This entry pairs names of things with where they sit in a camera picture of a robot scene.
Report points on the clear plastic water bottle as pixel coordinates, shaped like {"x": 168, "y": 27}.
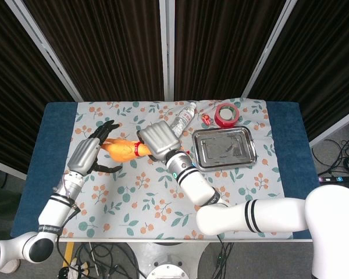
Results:
{"x": 183, "y": 119}

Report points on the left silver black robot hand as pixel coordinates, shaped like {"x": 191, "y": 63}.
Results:
{"x": 83, "y": 157}

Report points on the rectangular stainless steel tray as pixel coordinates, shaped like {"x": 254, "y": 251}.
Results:
{"x": 224, "y": 148}

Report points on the orange rubber chicken toy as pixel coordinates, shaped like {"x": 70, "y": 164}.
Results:
{"x": 122, "y": 151}

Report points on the red tape roll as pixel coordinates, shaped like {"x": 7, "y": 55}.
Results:
{"x": 221, "y": 120}

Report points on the small red object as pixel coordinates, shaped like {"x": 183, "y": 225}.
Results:
{"x": 206, "y": 119}

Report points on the dark pleated partition panel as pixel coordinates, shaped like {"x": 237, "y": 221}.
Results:
{"x": 104, "y": 49}
{"x": 14, "y": 87}
{"x": 221, "y": 46}
{"x": 322, "y": 58}

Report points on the floral patterned tablecloth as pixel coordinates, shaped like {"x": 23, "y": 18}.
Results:
{"x": 133, "y": 203}

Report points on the blue table mat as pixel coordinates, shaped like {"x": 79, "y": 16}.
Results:
{"x": 46, "y": 139}

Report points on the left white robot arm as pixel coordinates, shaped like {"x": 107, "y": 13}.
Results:
{"x": 55, "y": 209}

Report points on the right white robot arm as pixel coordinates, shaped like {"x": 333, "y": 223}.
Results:
{"x": 192, "y": 180}

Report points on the black power strip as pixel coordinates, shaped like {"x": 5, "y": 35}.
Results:
{"x": 325, "y": 178}

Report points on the light pink shoe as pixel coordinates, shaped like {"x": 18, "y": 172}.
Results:
{"x": 13, "y": 265}

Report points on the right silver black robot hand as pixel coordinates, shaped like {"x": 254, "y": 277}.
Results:
{"x": 160, "y": 141}

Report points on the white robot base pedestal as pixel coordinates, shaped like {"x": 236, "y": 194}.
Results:
{"x": 165, "y": 258}

